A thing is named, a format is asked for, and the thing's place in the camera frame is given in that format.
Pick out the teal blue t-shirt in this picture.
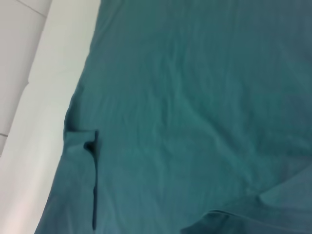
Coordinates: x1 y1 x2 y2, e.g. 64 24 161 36
34 0 312 234

